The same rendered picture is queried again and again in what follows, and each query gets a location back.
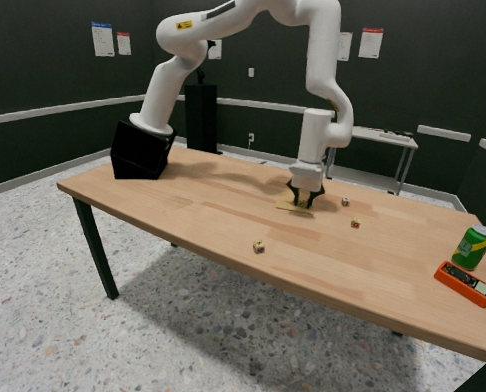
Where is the green drink can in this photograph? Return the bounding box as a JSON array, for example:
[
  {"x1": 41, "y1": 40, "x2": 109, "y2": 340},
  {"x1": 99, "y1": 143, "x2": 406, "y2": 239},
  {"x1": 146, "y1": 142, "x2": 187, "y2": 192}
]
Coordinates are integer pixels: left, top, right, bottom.
[{"x1": 452, "y1": 224, "x2": 486, "y2": 270}]

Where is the tan square mat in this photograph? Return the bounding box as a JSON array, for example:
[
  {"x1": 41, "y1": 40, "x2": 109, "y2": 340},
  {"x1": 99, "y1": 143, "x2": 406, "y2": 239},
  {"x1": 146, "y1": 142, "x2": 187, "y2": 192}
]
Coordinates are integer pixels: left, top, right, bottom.
[{"x1": 274, "y1": 190, "x2": 315, "y2": 215}]

